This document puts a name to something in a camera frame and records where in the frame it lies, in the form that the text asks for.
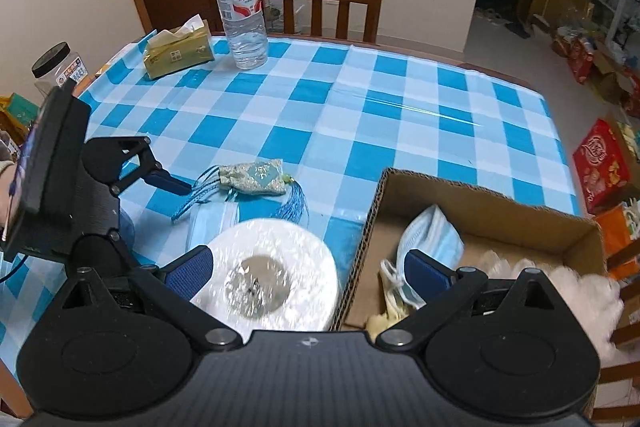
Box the green yellow paper bag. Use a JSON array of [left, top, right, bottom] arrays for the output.
[[0, 93, 39, 145]]

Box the red gift box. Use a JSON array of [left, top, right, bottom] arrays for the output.
[[573, 118, 631, 215]]

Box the pink mesh bath pouf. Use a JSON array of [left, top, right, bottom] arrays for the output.
[[478, 251, 624, 363]]

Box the wooden chair right side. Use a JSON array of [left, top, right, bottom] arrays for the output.
[[591, 239, 639, 424]]

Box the clear plastic water bottle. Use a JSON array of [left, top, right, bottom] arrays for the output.
[[217, 0, 268, 70]]

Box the yellow knotted cloth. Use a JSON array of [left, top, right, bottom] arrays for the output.
[[366, 260, 411, 343]]

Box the open cardboard carton on floor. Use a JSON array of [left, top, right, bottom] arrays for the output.
[[590, 41, 639, 106]]

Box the toilet paper roll green wrap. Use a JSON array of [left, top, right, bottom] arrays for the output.
[[191, 219, 338, 341]]

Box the gold tissue pack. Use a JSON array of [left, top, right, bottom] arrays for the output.
[[143, 15, 214, 80]]

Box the clear jar black lid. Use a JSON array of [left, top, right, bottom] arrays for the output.
[[32, 41, 89, 98]]

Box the orange bag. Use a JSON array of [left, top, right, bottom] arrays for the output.
[[594, 198, 639, 281]]

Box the blue checkered tablecloth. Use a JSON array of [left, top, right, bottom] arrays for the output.
[[0, 30, 584, 377]]

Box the blue face mask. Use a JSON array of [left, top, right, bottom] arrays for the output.
[[186, 200, 240, 251], [381, 205, 464, 309]]

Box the cardboard box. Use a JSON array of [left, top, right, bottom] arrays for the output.
[[332, 167, 609, 413]]

